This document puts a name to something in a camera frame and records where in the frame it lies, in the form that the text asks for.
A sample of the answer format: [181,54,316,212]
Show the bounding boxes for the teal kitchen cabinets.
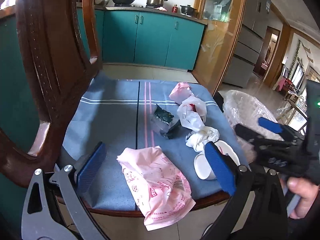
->
[1,7,204,151]

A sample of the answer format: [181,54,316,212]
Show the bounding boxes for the red small bottle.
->
[172,4,178,13]

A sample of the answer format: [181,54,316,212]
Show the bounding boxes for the silver refrigerator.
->
[223,0,271,88]

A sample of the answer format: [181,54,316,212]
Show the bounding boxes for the dark green snack wrapper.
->
[150,105,181,139]

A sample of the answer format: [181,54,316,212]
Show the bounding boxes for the pink plastic bag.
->
[117,146,195,231]

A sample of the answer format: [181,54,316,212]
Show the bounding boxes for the blue striped seat cloth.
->
[58,72,250,212]

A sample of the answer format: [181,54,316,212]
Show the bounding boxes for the white plastic trash basket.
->
[223,89,283,160]

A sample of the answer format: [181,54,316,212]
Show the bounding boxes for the crumpled white tissue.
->
[185,126,220,153]

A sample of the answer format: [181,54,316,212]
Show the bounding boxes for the black casserole pot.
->
[181,5,197,17]

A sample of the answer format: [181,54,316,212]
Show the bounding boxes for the glass sliding door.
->
[192,0,246,95]

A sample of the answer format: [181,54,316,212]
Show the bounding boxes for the dark wooden chair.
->
[0,0,233,218]

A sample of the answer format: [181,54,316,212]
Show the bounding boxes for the white plastic bag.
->
[177,96,207,132]

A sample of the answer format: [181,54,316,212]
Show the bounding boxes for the small pink wrapped bag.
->
[169,82,194,105]

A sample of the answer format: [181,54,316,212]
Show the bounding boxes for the person's right hand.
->
[280,177,319,219]

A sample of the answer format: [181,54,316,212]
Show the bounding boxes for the striped white paper cup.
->
[194,140,240,180]

